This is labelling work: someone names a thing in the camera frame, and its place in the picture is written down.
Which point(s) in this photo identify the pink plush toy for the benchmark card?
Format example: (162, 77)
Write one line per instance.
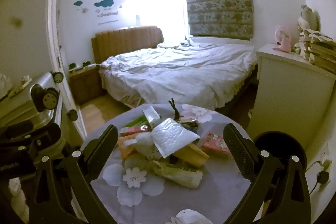
(283, 39)

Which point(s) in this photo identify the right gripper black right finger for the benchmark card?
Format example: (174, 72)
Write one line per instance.
(277, 193)

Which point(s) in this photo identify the green paper wrapper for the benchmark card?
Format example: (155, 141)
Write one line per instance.
(140, 121)

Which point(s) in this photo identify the white dresser cabinet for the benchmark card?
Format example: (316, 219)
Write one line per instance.
(292, 95)

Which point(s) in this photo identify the floral grey tablecloth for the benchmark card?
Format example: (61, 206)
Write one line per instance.
(132, 193)

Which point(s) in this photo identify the white green small box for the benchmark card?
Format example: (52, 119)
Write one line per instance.
(152, 117)

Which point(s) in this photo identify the crumpled printed paper bag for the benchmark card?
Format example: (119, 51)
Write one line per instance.
(187, 177)

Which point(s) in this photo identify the wooden bedside table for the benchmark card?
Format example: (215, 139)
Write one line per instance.
(86, 84)

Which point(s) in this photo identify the orange snack packet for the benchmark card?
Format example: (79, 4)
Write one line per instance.
(126, 145)

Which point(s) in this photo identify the black wall charger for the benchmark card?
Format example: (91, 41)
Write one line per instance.
(323, 177)

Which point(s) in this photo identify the white door frame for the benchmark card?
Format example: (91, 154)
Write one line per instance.
(52, 15)

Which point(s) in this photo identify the bed with white duvet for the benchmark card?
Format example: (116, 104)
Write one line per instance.
(204, 75)

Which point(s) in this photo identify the red milk carton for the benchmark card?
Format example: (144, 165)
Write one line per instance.
(126, 131)

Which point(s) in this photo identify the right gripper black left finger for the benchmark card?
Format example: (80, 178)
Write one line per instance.
(57, 181)

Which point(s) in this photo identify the stack of books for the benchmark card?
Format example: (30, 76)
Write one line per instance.
(319, 49)

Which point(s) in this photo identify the grey plush toy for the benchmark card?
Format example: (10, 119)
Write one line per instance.
(308, 19)

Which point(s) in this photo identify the brown padded headboard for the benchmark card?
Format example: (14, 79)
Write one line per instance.
(114, 42)

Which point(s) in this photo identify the black round trash bin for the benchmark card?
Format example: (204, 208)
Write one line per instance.
(281, 146)

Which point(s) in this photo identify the black twig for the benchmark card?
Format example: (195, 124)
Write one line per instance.
(177, 115)

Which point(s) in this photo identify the pink patterned box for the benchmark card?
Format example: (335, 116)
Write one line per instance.
(215, 145)

